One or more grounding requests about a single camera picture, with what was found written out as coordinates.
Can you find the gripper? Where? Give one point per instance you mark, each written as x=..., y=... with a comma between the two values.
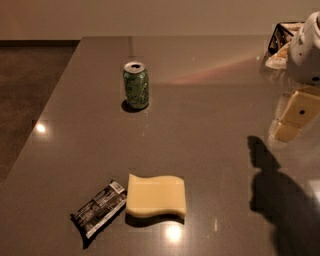
x=306, y=55

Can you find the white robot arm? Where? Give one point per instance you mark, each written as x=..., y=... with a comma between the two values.
x=295, y=58

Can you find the green soda can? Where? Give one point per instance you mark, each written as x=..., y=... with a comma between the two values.
x=136, y=82

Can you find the white packet in basket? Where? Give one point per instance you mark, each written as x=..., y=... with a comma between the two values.
x=279, y=59

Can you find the yellow wavy sponge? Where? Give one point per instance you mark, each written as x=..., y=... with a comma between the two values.
x=161, y=195

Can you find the black snack bar wrapper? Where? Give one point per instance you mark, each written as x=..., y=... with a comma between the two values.
x=100, y=209

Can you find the black wire basket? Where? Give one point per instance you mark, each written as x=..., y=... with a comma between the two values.
x=282, y=34

